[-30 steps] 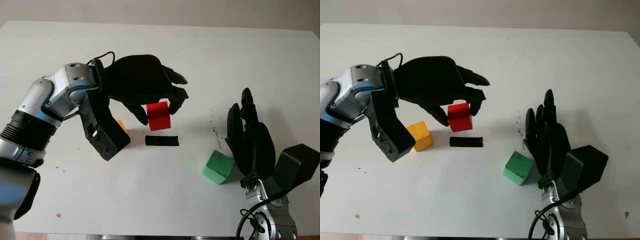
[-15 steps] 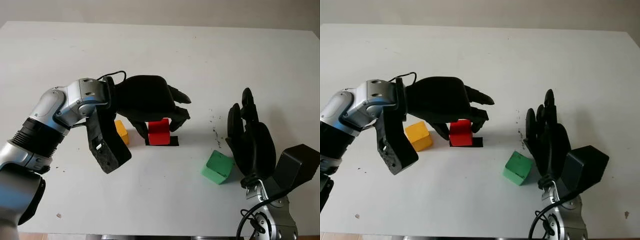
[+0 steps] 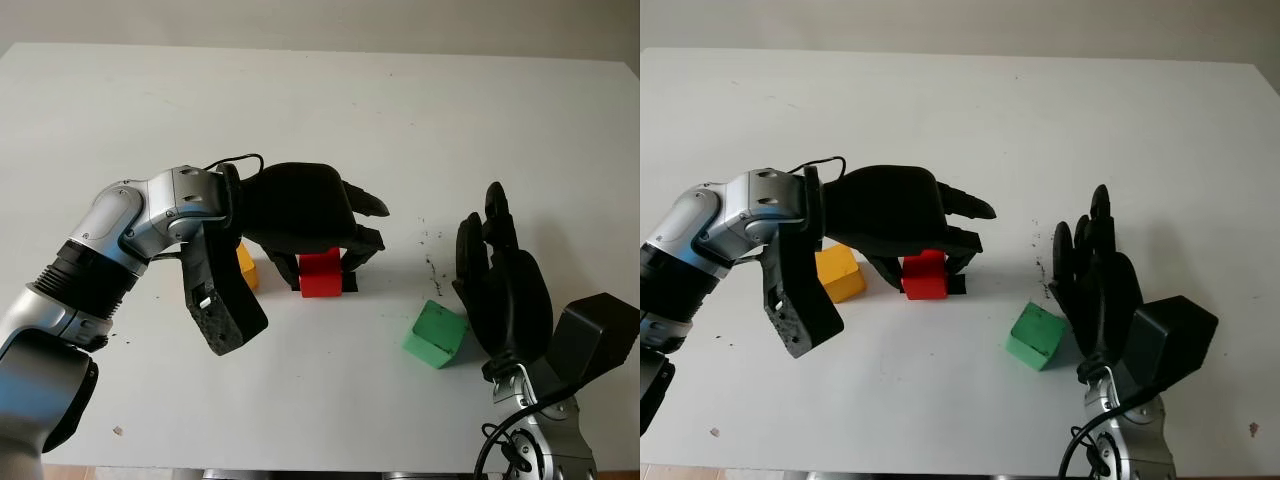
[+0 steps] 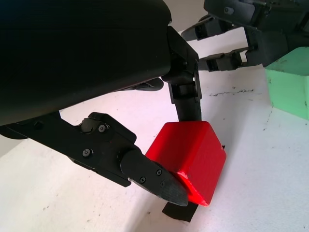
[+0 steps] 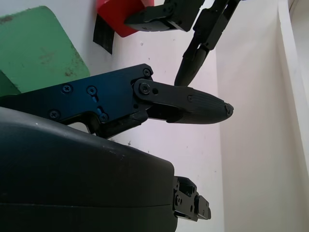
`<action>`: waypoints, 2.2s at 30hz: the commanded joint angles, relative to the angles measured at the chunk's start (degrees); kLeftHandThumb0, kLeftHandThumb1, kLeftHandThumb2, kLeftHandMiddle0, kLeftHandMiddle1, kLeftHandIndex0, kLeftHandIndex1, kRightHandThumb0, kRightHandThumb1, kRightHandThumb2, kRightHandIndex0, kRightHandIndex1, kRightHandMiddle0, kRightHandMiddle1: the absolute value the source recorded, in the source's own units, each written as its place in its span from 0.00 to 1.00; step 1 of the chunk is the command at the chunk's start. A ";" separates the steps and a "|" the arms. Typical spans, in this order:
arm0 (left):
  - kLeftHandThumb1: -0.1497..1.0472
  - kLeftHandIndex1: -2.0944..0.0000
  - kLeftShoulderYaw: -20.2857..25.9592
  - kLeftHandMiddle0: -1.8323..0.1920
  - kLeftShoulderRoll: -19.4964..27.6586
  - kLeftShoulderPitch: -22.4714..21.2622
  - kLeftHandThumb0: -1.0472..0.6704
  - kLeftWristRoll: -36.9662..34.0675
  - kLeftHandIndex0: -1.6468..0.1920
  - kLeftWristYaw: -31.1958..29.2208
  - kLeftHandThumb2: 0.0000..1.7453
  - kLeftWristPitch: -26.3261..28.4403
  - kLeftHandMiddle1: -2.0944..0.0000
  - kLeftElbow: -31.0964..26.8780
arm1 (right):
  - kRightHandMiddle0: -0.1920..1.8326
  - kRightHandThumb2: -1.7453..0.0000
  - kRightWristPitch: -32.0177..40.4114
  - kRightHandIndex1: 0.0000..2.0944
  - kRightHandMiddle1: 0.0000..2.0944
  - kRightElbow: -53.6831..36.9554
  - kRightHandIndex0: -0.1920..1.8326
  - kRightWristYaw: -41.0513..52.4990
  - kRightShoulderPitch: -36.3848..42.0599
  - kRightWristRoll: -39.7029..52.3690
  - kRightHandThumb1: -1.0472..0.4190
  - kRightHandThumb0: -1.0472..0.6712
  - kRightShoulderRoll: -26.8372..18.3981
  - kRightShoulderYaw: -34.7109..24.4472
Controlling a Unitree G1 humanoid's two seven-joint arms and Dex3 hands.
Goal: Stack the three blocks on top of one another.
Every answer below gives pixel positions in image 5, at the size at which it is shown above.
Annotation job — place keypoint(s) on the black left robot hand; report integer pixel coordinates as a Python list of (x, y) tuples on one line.
[(207, 29)]

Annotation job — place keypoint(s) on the green wooden block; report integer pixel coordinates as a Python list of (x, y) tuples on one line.
[(38, 53)]

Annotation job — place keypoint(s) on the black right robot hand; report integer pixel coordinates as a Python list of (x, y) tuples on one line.
[(84, 174)]

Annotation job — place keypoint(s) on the red wooden block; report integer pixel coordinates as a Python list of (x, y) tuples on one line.
[(116, 17)]

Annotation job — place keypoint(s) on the black tape strip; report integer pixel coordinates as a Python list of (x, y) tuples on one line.
[(103, 36)]

